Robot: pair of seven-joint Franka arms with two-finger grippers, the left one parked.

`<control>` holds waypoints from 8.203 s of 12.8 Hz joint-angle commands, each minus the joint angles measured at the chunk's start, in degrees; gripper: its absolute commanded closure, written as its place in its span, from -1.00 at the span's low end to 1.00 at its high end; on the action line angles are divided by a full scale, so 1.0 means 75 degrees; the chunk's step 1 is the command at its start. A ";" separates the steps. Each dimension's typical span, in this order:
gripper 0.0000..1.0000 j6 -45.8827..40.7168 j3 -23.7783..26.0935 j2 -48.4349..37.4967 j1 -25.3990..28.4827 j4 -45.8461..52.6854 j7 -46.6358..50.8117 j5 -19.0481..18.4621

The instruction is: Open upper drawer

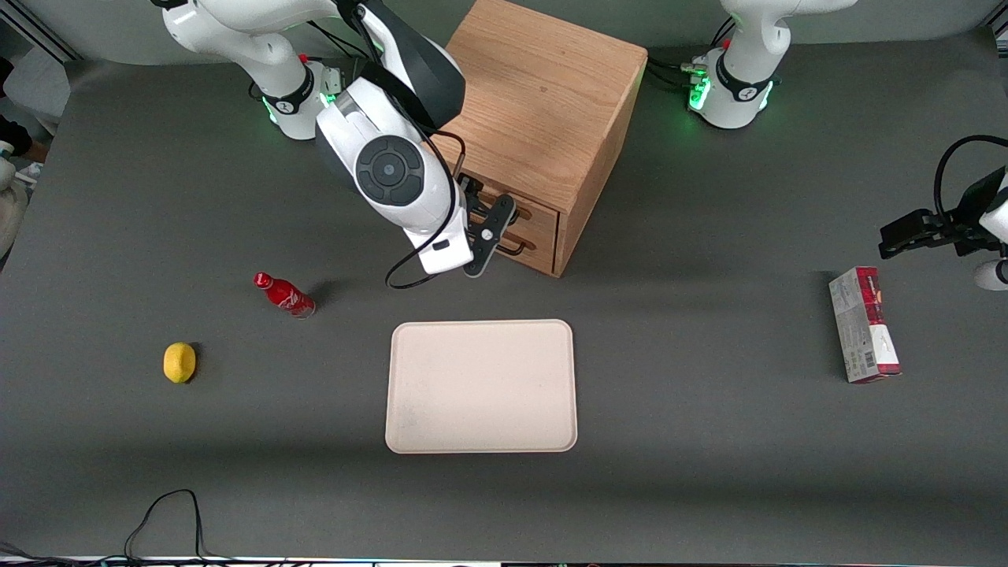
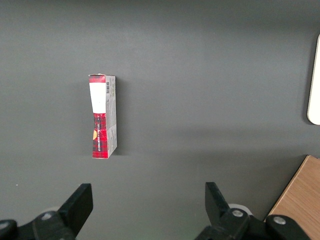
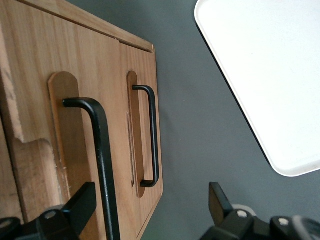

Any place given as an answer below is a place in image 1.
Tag black cable on table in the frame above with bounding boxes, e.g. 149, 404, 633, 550
0, 488, 261, 567

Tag yellow lemon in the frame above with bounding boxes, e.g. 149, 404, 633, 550
163, 342, 198, 385

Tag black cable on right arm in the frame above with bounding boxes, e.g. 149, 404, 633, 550
384, 130, 467, 290

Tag red cola bottle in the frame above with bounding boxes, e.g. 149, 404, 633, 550
252, 272, 317, 320

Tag black cables behind cabinet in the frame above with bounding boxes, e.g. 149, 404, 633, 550
646, 57, 710, 89

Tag cream plastic tray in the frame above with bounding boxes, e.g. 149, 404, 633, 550
384, 319, 579, 455

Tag red plaid cardboard box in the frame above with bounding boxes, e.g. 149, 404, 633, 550
828, 266, 903, 384

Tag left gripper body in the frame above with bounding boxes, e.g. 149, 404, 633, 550
957, 167, 1008, 245

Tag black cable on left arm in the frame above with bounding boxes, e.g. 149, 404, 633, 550
934, 135, 1008, 229

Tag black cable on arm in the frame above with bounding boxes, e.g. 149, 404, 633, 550
934, 135, 1008, 229
384, 130, 467, 290

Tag wooden drawer cabinet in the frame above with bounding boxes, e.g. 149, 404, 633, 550
429, 0, 649, 279

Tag aluminium frame bar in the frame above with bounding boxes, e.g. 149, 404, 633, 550
0, 0, 83, 65

